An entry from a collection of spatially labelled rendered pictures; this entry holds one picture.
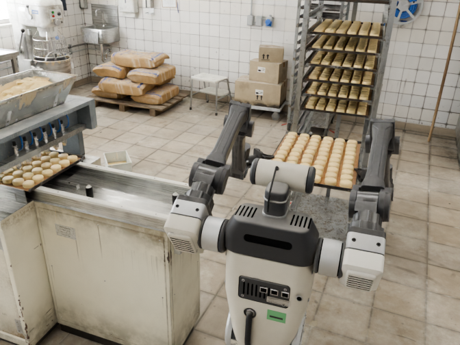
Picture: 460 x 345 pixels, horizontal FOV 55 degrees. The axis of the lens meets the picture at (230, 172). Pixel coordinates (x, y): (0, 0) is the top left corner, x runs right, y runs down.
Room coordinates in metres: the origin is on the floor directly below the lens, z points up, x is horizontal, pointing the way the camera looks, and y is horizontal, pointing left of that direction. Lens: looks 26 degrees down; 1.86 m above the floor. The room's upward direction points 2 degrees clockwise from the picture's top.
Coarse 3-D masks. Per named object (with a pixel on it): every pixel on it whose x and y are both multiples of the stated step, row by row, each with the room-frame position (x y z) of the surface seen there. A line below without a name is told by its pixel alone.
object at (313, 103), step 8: (312, 104) 2.65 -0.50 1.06; (320, 104) 2.65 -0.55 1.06; (328, 104) 2.69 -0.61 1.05; (336, 104) 2.72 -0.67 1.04; (344, 104) 2.66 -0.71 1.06; (352, 104) 2.67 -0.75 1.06; (360, 104) 2.68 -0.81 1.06; (344, 112) 2.56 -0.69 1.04; (352, 112) 2.52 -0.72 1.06; (360, 112) 2.51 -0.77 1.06
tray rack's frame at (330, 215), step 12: (336, 132) 3.11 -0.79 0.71; (300, 204) 2.98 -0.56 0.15; (312, 204) 2.98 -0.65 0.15; (324, 204) 2.99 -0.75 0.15; (336, 204) 3.00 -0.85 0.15; (312, 216) 2.80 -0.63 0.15; (324, 216) 2.80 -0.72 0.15; (336, 216) 2.81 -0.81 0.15; (324, 228) 2.65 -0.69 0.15; (336, 228) 2.65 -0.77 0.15
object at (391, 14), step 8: (392, 0) 2.45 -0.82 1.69; (392, 8) 2.44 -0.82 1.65; (392, 16) 2.44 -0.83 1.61; (392, 24) 2.44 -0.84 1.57; (384, 40) 2.45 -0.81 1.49; (384, 48) 2.44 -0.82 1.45; (384, 56) 2.44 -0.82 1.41; (384, 64) 2.44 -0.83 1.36; (384, 72) 2.44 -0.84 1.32; (376, 88) 2.45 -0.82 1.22; (376, 96) 2.44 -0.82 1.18; (376, 104) 2.44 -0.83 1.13; (376, 112) 2.44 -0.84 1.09; (360, 184) 2.44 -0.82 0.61
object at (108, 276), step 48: (96, 192) 1.83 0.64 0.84; (144, 192) 1.84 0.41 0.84; (48, 240) 1.72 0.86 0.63; (96, 240) 1.63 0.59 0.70; (144, 240) 1.55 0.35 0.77; (96, 288) 1.64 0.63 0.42; (144, 288) 1.55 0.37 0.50; (192, 288) 1.73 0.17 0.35; (96, 336) 1.69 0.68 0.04; (144, 336) 1.56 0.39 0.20
